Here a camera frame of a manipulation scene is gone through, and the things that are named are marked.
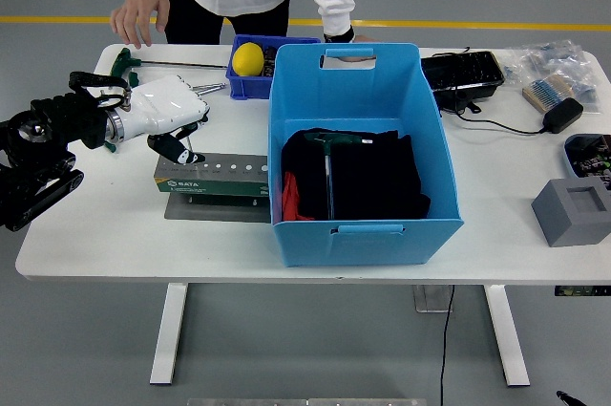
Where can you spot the white table leg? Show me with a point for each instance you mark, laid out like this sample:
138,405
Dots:
167,329
508,334

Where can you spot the person's right hand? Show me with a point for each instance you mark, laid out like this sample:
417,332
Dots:
141,9

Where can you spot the black power adapter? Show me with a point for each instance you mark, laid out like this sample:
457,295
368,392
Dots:
563,114

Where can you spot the green metal hex key stand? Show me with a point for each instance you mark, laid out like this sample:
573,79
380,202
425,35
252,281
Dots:
210,184

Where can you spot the black cloth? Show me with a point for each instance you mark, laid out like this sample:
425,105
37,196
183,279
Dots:
382,181

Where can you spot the yellow ball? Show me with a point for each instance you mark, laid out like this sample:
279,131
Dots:
248,58

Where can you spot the large blue folding box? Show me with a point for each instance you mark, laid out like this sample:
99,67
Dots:
363,248

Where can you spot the grey table foot plate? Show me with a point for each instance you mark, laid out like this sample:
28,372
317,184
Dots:
429,301

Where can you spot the person's left hand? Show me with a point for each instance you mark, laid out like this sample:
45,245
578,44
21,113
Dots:
367,38

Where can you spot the small dark blue bin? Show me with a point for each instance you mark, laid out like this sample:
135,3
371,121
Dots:
248,88

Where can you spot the resistor strip bundle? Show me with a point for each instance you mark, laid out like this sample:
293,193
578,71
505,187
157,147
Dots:
544,91

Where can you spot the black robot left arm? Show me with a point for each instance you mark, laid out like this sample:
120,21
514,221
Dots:
38,177

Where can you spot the black plastic tray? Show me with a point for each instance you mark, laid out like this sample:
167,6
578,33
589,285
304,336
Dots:
463,71

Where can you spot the table control panel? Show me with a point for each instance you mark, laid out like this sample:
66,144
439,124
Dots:
582,290

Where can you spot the clear plastic parts bag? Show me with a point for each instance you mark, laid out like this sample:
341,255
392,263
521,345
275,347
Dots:
549,57

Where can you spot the grey block with recess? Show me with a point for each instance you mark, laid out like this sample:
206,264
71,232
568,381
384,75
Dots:
573,229

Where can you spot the grey-blue tray of parts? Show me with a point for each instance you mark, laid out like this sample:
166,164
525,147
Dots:
587,148

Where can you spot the black parts in bin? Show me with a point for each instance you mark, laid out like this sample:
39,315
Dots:
269,55

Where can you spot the red cloth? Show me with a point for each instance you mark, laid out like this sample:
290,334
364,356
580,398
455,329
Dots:
290,200

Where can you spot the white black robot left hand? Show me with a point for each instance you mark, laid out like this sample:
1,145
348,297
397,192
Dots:
162,105

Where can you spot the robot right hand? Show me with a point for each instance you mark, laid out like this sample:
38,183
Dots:
568,399

